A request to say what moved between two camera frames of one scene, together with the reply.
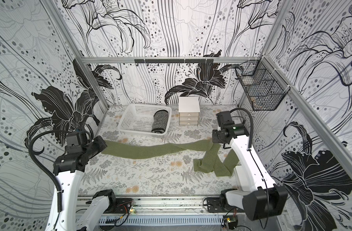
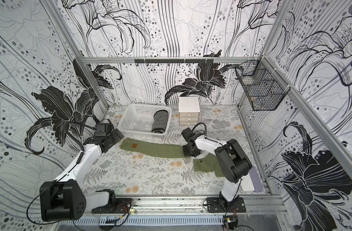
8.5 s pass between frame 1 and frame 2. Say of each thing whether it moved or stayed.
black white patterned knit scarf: stayed
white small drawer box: stayed
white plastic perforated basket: stayed
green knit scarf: moved
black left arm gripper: moved
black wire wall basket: stayed
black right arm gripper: moved
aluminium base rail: stayed
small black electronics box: stayed
